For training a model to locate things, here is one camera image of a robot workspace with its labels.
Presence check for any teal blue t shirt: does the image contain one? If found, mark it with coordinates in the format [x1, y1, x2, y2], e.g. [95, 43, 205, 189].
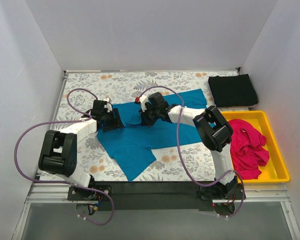
[96, 102, 201, 182]

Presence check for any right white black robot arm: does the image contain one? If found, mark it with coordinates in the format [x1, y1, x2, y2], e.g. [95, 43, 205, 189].
[135, 92, 238, 199]

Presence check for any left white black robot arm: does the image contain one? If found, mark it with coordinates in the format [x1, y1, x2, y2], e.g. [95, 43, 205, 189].
[38, 98, 124, 200]

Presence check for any floral patterned table mat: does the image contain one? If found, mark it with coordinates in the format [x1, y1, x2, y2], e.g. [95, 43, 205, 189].
[53, 70, 238, 181]

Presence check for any folded black t shirt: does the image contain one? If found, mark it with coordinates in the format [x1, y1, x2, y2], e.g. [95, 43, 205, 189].
[208, 74, 259, 108]

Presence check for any magenta pink t shirt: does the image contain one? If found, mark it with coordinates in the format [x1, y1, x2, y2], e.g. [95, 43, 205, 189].
[229, 119, 270, 180]

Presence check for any yellow plastic tray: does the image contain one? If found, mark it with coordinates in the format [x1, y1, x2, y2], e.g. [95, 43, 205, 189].
[222, 110, 290, 184]

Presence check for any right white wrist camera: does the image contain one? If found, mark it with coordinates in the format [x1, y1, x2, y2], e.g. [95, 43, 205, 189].
[134, 95, 149, 112]

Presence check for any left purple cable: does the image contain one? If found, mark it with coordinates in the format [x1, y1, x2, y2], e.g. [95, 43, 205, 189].
[13, 88, 115, 226]

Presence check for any purple cable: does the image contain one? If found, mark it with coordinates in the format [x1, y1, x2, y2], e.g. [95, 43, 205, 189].
[13, 88, 115, 226]
[137, 85, 247, 219]

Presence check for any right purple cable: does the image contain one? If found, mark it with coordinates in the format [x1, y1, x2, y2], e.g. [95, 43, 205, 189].
[137, 85, 247, 219]

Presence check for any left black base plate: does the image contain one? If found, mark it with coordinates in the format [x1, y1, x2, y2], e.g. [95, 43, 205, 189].
[67, 184, 112, 201]

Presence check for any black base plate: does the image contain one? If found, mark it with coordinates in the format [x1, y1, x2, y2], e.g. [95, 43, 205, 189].
[67, 184, 112, 201]
[196, 182, 246, 200]

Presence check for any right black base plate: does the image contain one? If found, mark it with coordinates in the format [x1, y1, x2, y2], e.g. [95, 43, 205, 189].
[196, 182, 246, 200]

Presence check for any aluminium frame rail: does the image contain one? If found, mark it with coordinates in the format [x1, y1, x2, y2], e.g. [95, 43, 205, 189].
[25, 183, 290, 203]

